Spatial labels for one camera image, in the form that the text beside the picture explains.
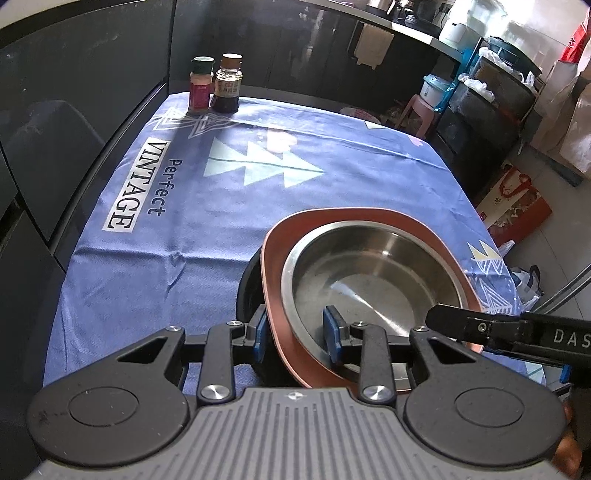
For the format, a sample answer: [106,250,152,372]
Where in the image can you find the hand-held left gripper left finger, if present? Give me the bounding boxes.
[115,309,269,407]

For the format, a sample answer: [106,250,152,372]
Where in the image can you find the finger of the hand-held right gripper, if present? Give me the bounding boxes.
[425,303,523,346]

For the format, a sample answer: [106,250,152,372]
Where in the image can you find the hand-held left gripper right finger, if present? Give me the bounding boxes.
[322,305,481,408]

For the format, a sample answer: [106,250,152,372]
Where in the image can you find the black bowl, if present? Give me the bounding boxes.
[236,251,297,387]

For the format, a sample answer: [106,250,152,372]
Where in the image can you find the pink deep plate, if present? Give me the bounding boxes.
[261,209,486,388]

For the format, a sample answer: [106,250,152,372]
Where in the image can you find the stainless steel bowl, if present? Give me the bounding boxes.
[281,222,466,366]

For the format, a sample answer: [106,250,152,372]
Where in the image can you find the person's right hand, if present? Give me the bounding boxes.
[551,401,583,477]

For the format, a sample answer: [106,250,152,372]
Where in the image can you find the white plastic bag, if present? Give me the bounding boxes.
[496,240,542,311]

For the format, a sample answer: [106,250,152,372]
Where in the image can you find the blue printed tablecloth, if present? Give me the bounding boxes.
[44,92,546,389]

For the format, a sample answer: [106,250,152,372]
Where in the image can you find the red gift bag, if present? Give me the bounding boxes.
[475,161,553,246]

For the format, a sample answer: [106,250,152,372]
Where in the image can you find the black storage rack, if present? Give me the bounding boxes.
[427,36,546,197]

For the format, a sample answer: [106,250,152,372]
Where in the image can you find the pink plastic stool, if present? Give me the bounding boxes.
[396,93,439,140]

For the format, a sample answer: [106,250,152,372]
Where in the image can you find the dark soy sauce bottle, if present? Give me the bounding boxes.
[211,53,245,114]

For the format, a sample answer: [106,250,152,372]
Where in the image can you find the red spice bottle green cap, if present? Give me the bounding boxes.
[188,56,216,114]

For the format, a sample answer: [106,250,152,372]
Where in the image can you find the dark glossy cabinet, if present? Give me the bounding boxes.
[0,0,178,407]

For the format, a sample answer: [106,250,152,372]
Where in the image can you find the beige hanging towel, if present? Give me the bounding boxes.
[354,23,394,71]

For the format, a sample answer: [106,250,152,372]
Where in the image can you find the white rice cooker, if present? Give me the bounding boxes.
[438,13,482,49]

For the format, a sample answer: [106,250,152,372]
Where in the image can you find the dark kitchen counter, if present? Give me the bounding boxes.
[173,0,462,112]

